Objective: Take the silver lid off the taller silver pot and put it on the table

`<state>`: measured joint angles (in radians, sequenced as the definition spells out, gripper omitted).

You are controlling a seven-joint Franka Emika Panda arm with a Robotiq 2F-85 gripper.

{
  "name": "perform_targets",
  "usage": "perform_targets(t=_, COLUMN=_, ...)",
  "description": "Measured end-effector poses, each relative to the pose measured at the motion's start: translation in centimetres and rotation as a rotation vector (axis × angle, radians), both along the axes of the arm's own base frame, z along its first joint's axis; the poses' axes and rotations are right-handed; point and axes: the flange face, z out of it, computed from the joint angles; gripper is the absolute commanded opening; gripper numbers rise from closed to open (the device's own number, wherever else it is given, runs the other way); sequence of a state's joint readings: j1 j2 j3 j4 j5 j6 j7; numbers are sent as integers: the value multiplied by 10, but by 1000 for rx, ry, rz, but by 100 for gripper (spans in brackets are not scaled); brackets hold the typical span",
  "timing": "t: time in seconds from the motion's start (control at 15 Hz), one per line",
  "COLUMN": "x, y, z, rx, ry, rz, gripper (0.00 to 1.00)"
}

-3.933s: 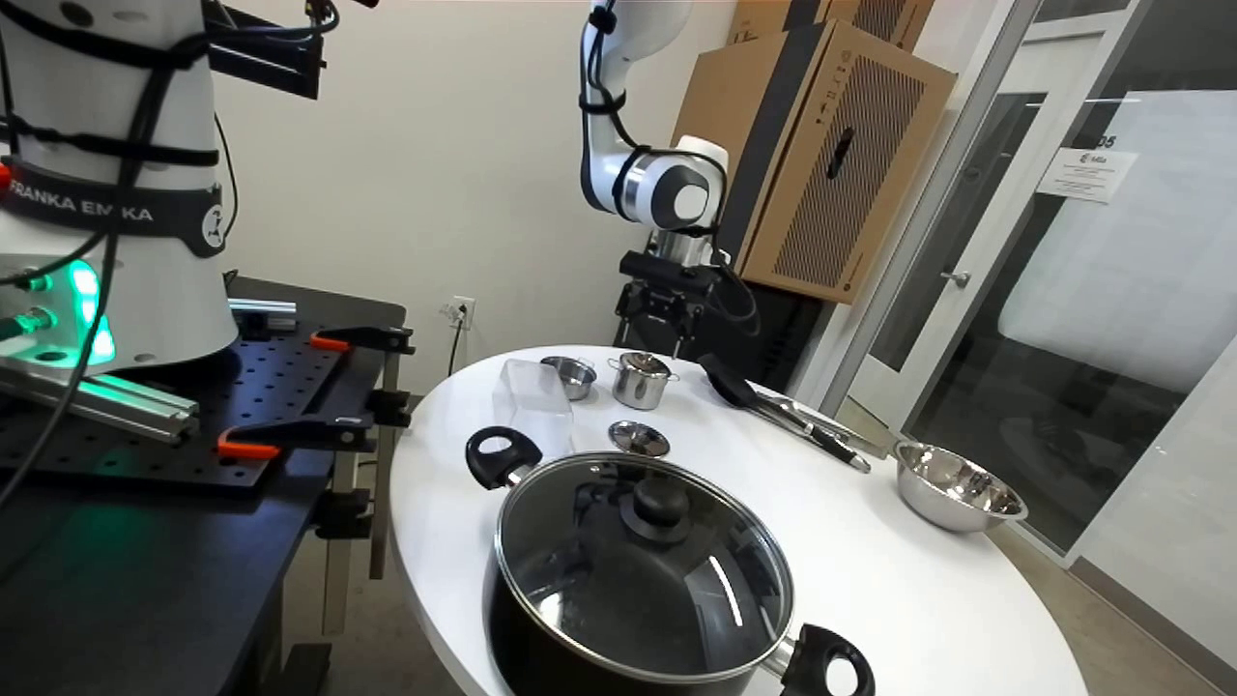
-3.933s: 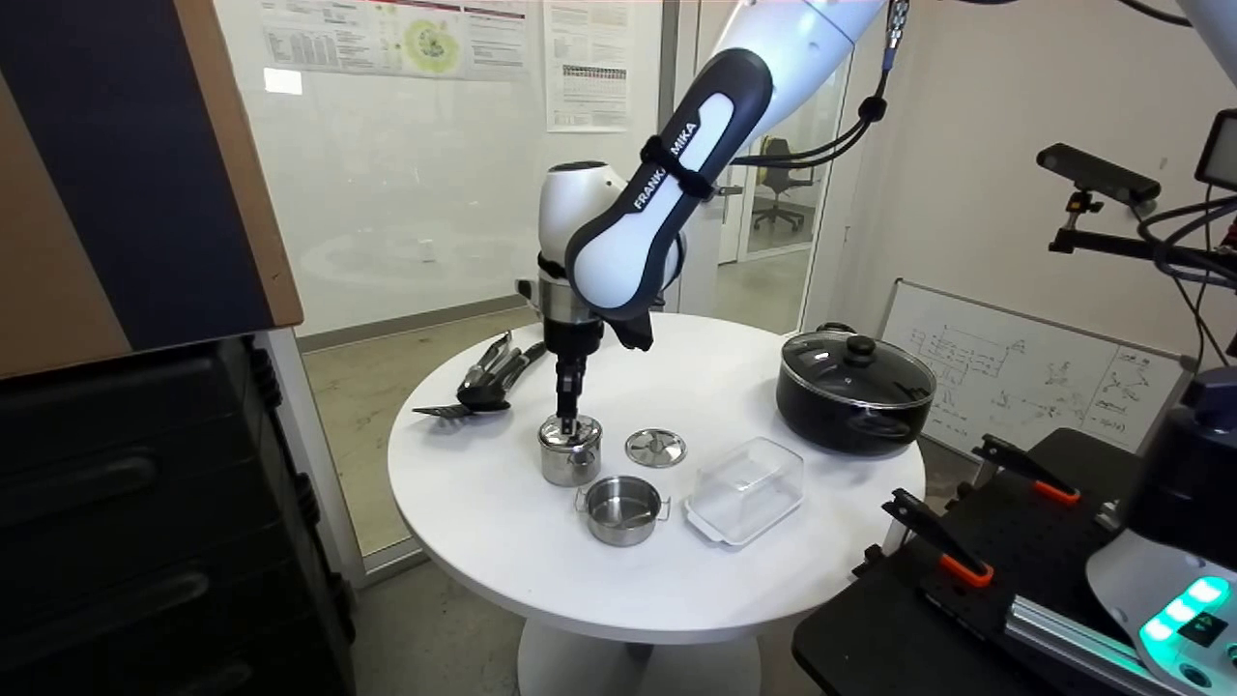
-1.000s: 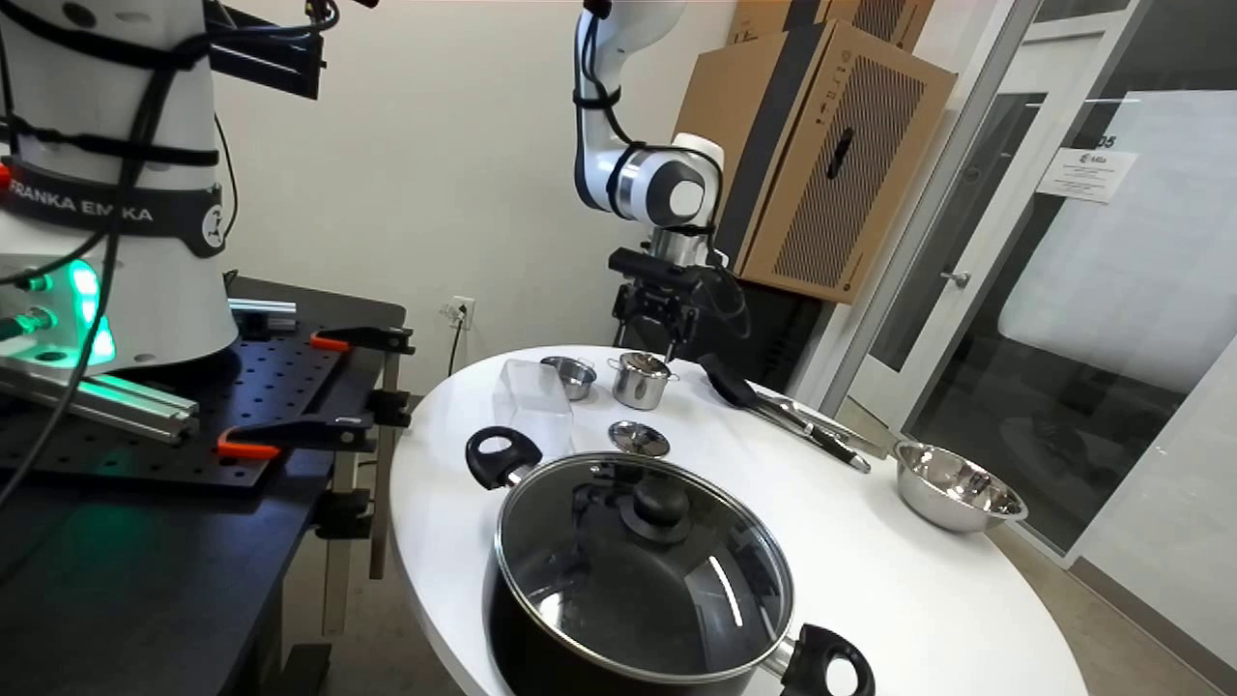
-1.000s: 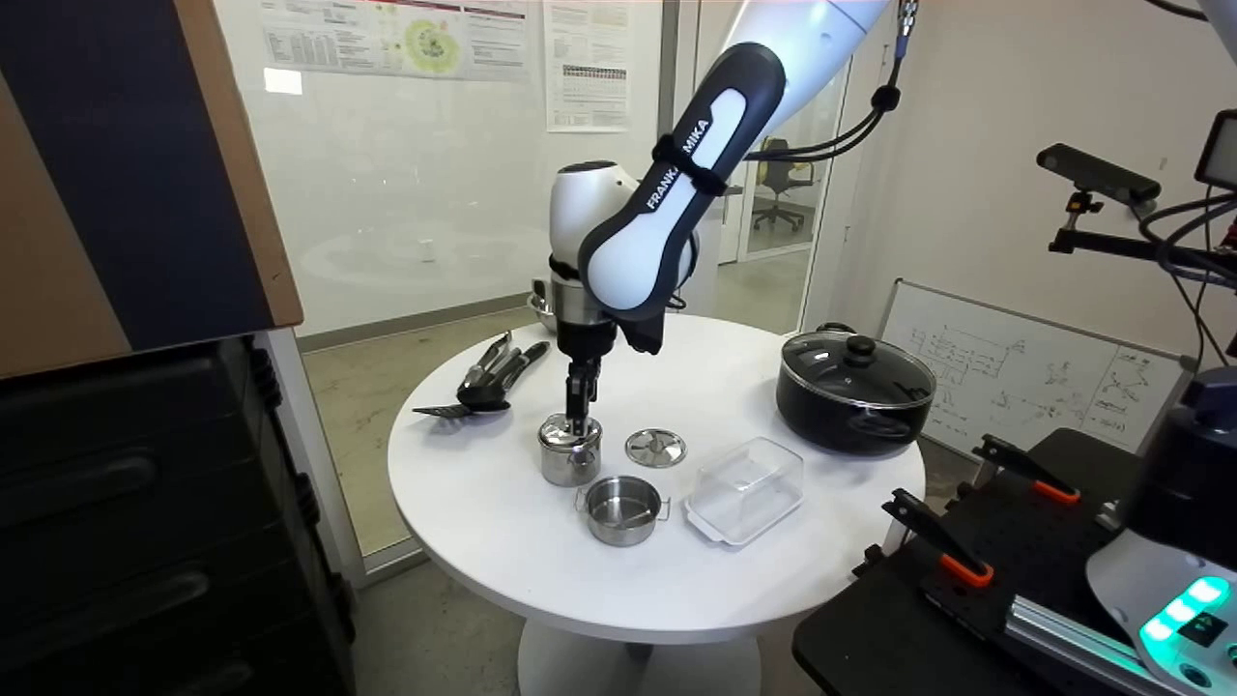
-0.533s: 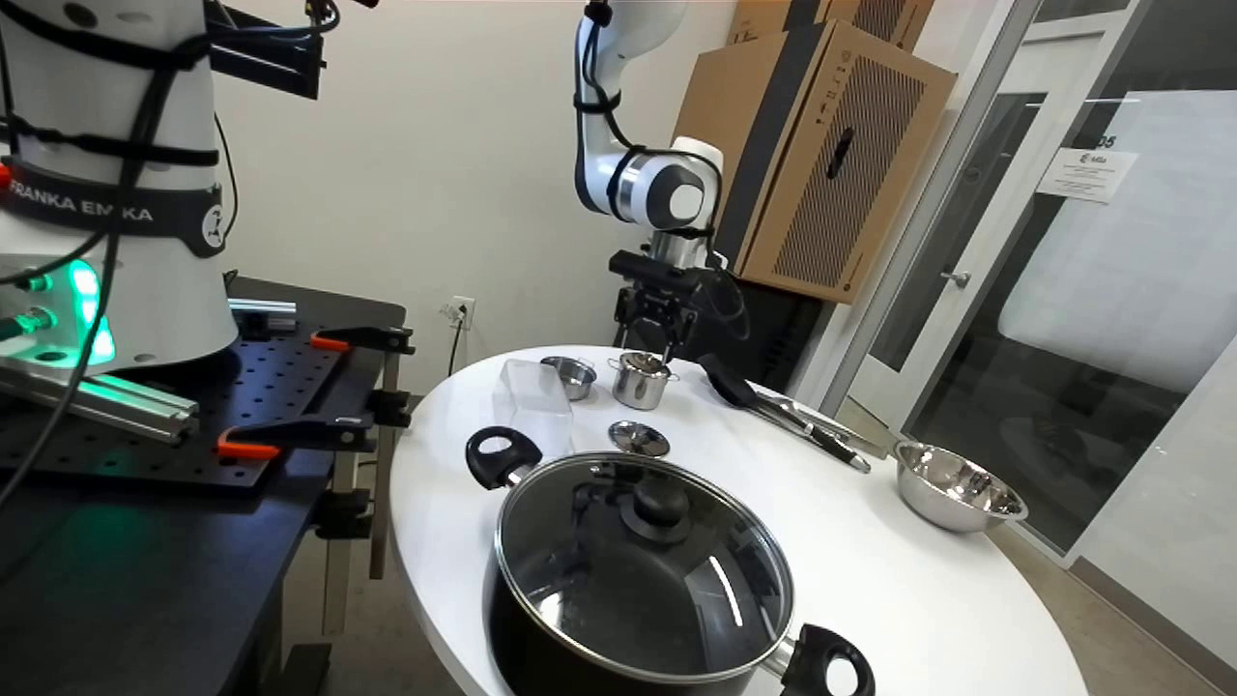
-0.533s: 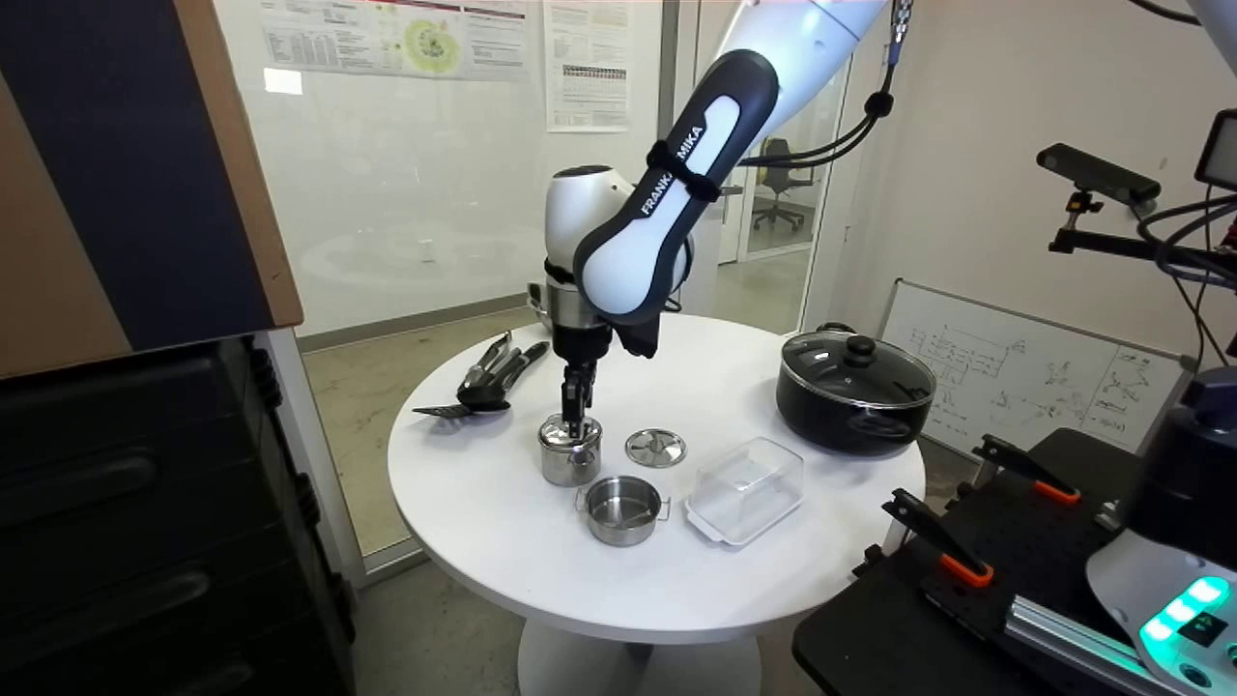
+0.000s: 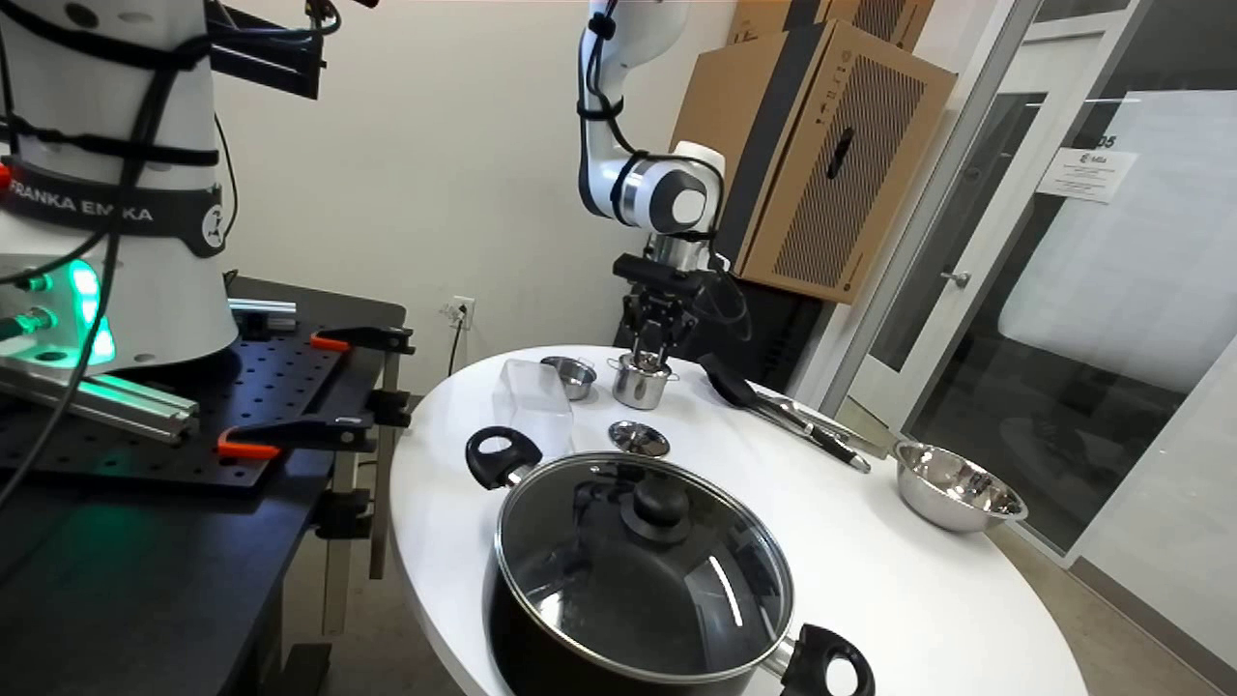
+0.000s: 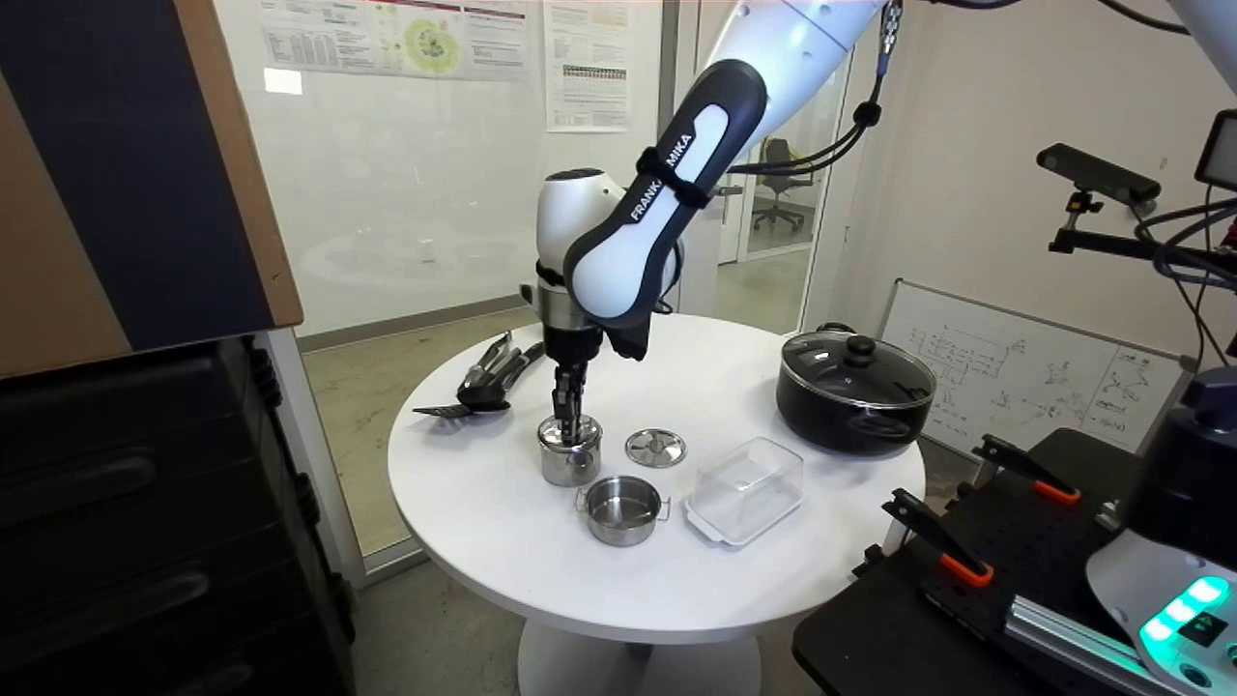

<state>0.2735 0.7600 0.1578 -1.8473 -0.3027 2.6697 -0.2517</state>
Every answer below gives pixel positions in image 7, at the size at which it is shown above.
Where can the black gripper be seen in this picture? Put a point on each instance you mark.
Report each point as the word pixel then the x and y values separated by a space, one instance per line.
pixel 661 304

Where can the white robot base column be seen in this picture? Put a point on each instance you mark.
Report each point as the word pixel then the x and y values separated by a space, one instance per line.
pixel 101 283

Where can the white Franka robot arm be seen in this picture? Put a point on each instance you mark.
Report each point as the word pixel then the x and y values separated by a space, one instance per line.
pixel 671 198

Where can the taller silver pot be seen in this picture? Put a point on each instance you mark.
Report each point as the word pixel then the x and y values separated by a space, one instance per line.
pixel 637 388

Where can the shorter silver pot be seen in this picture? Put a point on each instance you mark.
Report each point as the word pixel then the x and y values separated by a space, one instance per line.
pixel 569 375

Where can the glass lid black knob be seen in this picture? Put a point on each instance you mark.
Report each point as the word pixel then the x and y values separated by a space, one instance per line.
pixel 641 566

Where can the large black cooking pot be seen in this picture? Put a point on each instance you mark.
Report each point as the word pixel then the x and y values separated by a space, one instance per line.
pixel 514 643

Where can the black silver kitchen tongs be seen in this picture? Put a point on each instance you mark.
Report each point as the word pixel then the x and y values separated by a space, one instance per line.
pixel 787 414

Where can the large brown cardboard box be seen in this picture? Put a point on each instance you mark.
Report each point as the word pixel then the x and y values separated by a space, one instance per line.
pixel 835 168

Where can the silver metal bowl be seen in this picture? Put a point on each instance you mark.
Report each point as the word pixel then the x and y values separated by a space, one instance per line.
pixel 961 488

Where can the small brown cardboard box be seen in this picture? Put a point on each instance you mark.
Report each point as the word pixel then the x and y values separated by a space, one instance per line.
pixel 835 18

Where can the white paper door sign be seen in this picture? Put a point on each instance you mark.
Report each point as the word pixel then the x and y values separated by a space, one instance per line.
pixel 1087 174

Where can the black mounted box device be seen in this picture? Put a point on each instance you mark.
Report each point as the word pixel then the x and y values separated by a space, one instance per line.
pixel 265 52

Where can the black breadboard work table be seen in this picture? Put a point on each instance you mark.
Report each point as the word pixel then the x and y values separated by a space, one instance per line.
pixel 154 566

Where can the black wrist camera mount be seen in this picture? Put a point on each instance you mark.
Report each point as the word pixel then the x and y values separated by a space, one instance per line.
pixel 661 263

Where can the white wall outlet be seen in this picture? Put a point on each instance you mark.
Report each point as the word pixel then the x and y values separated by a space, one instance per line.
pixel 460 310

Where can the glass door metal frame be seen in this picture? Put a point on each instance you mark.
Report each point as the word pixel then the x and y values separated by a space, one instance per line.
pixel 961 276

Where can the aluminium extrusion rail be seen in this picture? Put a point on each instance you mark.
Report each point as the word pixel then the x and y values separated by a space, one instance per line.
pixel 101 397

